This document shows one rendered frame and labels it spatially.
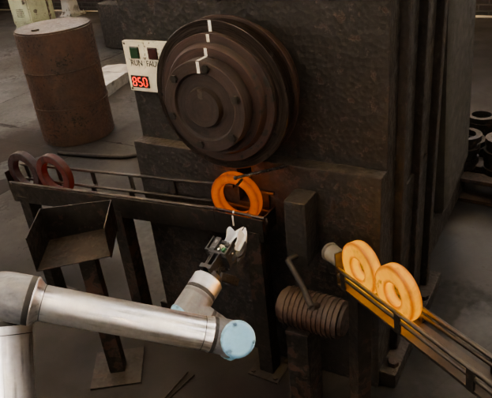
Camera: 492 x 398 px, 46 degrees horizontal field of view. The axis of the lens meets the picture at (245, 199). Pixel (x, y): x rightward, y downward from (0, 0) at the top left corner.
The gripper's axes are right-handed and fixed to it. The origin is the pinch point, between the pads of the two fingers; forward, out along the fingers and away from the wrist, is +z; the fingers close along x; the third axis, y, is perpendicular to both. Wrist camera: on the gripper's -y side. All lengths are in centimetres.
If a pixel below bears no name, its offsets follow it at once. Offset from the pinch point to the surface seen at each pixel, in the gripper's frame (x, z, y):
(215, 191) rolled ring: 20.5, 15.8, -2.9
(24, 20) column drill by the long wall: 696, 440, -207
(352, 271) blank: -34.2, 0.7, -6.9
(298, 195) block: -9.9, 19.6, -0.9
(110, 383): 59, -40, -65
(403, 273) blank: -52, -6, 7
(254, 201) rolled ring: 5.3, 15.9, -4.0
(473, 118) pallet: -23, 206, -115
